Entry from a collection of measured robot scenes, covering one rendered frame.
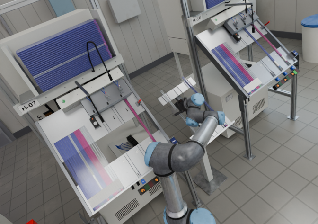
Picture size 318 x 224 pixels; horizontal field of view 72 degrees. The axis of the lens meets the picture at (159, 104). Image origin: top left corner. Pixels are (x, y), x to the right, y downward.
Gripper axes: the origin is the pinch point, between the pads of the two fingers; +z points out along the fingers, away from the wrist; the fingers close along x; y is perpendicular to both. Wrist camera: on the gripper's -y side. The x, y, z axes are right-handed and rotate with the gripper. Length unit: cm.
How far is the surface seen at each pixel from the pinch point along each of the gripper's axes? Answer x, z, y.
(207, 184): -5, 50, -75
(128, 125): 23, 71, 13
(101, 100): 41, 9, 38
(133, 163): 46.6, 6.0, -10.9
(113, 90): 30, 9, 40
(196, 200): 15, 41, -75
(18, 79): 78, 13, 78
